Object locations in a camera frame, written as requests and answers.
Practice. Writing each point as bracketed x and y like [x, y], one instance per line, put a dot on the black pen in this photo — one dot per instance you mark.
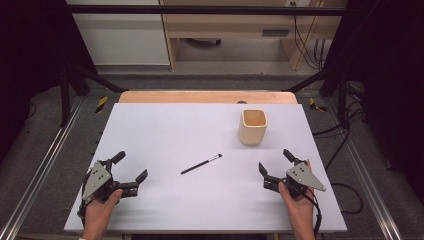
[200, 164]

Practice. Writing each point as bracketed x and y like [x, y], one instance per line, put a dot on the aluminium rail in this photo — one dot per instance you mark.
[366, 180]
[36, 176]

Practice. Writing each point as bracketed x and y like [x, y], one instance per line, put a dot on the person's right hand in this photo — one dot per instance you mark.
[298, 208]

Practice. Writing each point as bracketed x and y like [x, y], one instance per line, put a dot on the person's left hand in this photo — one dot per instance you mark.
[100, 211]

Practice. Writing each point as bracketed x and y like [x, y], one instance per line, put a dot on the light wooden desk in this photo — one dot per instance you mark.
[230, 25]

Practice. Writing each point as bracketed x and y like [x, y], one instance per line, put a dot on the black metal stand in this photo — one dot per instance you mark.
[65, 96]
[341, 96]

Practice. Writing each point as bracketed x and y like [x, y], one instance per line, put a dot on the beige square cup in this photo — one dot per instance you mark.
[251, 135]

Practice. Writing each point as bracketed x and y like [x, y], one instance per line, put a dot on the wooden table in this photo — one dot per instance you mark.
[186, 97]

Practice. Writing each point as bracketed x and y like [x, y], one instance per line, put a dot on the grey label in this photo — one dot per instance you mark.
[275, 32]

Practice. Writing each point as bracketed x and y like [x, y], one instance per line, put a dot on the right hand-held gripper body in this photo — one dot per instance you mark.
[301, 176]

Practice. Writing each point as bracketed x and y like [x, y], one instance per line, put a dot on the black horizontal frame bar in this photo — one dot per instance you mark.
[200, 10]

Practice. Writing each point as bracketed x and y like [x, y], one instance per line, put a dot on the black curtain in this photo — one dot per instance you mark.
[30, 50]
[393, 66]

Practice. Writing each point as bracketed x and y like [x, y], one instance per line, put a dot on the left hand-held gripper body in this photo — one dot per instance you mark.
[100, 181]

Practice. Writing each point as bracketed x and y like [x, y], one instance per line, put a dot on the white cabinet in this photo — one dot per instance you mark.
[123, 36]

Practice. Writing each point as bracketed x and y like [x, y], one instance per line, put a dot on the white table cover board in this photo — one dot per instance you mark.
[186, 133]

